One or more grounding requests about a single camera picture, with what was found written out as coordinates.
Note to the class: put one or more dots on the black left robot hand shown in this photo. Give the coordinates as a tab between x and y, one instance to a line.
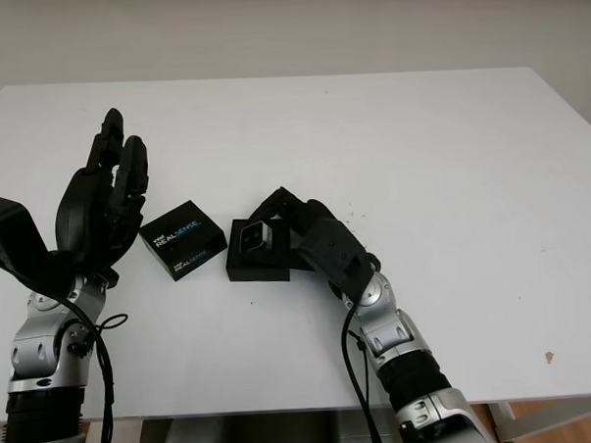
84	216

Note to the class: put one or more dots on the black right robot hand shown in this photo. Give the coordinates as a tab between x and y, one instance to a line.
310	213

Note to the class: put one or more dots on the small silver depth camera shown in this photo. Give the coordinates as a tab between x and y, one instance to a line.
253	238

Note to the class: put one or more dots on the black RealSense box lid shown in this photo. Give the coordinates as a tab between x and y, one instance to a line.
180	234

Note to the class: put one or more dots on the black box base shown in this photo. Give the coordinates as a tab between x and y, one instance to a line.
253	270

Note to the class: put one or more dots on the grey right robot leg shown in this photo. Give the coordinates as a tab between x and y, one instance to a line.
356	434

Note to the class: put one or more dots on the grey robot leg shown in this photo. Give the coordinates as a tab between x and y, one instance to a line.
190	442
356	434

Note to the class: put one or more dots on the grey left robot leg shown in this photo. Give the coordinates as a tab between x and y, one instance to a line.
190	442

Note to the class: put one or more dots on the white table leg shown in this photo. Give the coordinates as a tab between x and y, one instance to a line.
501	421

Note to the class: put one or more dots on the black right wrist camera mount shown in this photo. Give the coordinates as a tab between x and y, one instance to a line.
336	254

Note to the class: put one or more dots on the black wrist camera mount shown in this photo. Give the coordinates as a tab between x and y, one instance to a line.
11	234
336	254

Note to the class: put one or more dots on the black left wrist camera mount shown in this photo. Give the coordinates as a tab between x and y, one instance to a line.
11	234

